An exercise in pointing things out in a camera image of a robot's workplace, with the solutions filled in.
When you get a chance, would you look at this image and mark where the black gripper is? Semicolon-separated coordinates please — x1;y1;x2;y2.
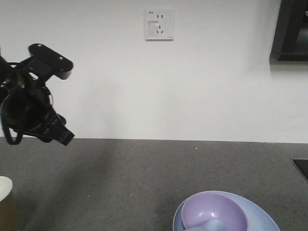
0;69;75;146

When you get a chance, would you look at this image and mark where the brown paper cup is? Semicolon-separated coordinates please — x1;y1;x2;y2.
0;176;19;231

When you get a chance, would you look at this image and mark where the purple plastic bowl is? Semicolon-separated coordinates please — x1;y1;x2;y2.
181;192;248;231

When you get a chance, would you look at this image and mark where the light blue plastic spoon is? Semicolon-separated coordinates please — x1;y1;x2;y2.
185;219;226;231

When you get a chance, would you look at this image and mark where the light blue plate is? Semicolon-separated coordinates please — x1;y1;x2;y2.
172;191;280;231

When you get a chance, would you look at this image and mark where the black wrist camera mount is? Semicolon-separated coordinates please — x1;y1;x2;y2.
21;43;73;82

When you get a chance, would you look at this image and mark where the white wall socket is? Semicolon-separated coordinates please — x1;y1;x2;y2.
144;8;175;41

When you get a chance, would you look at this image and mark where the black wall cabinet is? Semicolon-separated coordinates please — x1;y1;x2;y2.
270;0;308;62

